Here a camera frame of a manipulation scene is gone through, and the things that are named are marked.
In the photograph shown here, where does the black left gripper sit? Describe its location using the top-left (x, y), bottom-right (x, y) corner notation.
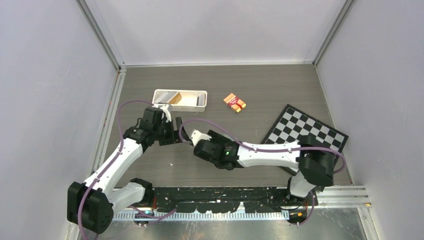
top-left (153, 117), bottom-right (188, 146)

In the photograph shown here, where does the white rectangular plastic tray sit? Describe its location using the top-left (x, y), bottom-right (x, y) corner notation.
top-left (152, 89), bottom-right (208, 113)

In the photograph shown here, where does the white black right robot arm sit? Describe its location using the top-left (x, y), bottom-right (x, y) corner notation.
top-left (189, 130), bottom-right (335, 205)

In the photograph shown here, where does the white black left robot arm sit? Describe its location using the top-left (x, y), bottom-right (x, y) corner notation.
top-left (67, 104), bottom-right (181, 234)

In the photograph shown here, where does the gold card in tray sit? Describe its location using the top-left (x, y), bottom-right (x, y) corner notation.
top-left (168, 92), bottom-right (182, 105)

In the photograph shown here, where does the grey credit card stack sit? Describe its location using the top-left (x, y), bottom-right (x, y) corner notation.
top-left (156, 91), bottom-right (177, 104)

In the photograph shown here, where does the red orange small box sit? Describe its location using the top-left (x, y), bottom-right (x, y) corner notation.
top-left (223, 93), bottom-right (247, 113)

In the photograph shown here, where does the black white chessboard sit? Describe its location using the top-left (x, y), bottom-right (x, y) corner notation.
top-left (261, 104), bottom-right (349, 153)

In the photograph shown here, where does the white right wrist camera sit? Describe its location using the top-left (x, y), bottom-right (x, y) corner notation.
top-left (189, 129), bottom-right (212, 147)

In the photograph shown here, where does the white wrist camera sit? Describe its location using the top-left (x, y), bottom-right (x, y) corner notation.
top-left (153, 103), bottom-right (173, 123)
top-left (189, 129), bottom-right (212, 147)

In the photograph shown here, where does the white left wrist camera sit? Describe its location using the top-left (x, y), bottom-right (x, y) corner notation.
top-left (153, 103), bottom-right (173, 123)

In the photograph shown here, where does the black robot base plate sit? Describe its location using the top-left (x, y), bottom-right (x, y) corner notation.
top-left (133, 186), bottom-right (312, 214)

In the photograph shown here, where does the aluminium frame rail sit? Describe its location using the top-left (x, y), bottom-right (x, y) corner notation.
top-left (70, 185), bottom-right (372, 223)

